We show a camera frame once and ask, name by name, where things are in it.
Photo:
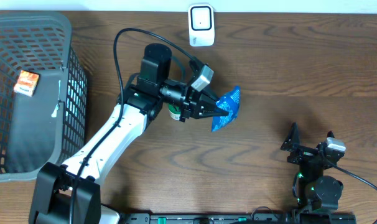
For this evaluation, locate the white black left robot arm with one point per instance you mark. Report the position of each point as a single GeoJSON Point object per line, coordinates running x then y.
{"type": "Point", "coordinates": [71, 192]}

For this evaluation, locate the green lid seasoning jar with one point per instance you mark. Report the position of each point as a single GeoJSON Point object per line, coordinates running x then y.
{"type": "Point", "coordinates": [174, 112]}

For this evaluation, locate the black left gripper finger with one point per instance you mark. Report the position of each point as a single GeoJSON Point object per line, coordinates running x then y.
{"type": "Point", "coordinates": [210, 93]}
{"type": "Point", "coordinates": [206, 110]}

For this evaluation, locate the orange snack packet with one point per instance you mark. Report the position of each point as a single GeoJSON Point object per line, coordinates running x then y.
{"type": "Point", "coordinates": [26, 83]}

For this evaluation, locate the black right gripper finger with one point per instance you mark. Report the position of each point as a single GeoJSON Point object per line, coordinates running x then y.
{"type": "Point", "coordinates": [330, 134]}
{"type": "Point", "coordinates": [293, 137]}

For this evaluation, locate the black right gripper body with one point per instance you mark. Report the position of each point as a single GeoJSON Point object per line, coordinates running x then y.
{"type": "Point", "coordinates": [303, 154]}

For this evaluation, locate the grey plastic basket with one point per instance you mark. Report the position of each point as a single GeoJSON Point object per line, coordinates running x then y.
{"type": "Point", "coordinates": [50, 125]}

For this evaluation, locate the white barcode scanner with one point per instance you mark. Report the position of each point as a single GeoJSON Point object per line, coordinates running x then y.
{"type": "Point", "coordinates": [201, 25]}

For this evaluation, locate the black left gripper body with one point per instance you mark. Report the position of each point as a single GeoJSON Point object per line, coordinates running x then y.
{"type": "Point", "coordinates": [167, 92]}

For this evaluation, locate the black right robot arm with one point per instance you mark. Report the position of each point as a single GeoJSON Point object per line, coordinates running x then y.
{"type": "Point", "coordinates": [316, 193]}

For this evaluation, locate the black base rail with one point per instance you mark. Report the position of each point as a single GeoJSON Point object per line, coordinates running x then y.
{"type": "Point", "coordinates": [145, 218]}

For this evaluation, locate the blue Oreo cookie pack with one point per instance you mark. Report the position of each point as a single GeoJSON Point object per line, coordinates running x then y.
{"type": "Point", "coordinates": [229, 102]}

